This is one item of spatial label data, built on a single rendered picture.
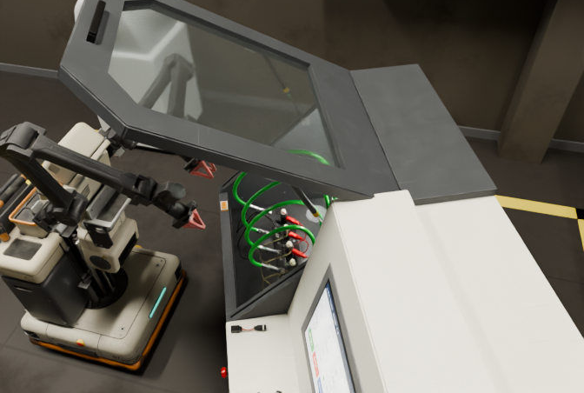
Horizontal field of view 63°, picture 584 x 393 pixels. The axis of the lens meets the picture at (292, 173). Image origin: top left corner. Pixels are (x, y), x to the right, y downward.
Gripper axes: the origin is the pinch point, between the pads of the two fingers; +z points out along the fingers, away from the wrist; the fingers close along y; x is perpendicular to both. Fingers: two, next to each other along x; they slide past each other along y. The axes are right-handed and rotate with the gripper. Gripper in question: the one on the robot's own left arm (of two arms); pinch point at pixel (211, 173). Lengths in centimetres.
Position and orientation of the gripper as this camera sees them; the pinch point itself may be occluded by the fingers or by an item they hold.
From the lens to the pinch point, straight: 174.0
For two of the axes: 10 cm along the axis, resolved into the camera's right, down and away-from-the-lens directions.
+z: 7.0, 6.4, 3.3
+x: -7.2, 5.8, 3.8
